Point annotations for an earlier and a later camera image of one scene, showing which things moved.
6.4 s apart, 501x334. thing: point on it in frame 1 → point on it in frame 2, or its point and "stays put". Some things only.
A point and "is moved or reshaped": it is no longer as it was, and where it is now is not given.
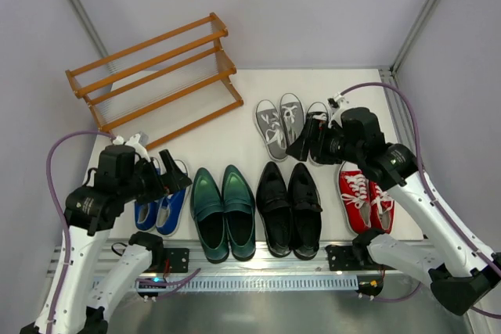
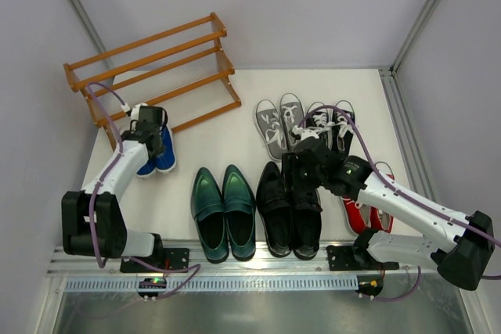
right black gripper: (314, 145) → (295, 170)
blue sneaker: (171, 213) → (166, 161)
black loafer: (272, 202) stays put
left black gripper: (163, 182) → (157, 146)
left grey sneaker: (272, 128) stays put
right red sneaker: (382, 208) stays put
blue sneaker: (145, 215) is moved or reshaped
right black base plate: (345, 258) stays put
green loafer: (207, 212) stays put
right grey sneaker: (293, 115) stays put
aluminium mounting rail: (264, 265) stays put
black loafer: (305, 211) stays put
